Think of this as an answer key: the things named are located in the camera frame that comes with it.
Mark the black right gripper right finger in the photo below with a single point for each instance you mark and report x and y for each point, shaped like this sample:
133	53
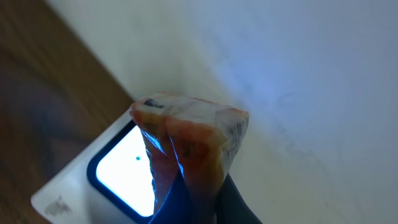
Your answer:
230	207

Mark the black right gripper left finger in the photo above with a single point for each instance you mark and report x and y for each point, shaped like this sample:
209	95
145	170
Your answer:
177	207

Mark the orange Kleenex tissue pack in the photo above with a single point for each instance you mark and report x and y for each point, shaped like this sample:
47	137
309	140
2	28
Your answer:
196	138

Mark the white barcode scanner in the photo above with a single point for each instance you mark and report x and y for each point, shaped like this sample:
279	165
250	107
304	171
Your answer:
108	182

